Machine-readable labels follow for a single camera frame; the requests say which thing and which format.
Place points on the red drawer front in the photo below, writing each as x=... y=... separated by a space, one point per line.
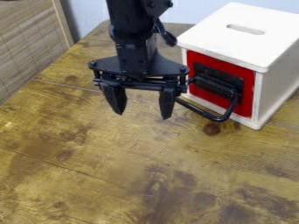
x=216 y=78

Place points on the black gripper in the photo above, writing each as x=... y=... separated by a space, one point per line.
x=166 y=75

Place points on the white wooden drawer box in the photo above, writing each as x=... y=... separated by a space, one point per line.
x=251 y=37

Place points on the woven bamboo blind panel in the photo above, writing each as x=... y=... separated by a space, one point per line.
x=35 y=37

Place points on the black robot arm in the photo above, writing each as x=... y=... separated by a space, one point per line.
x=139 y=67

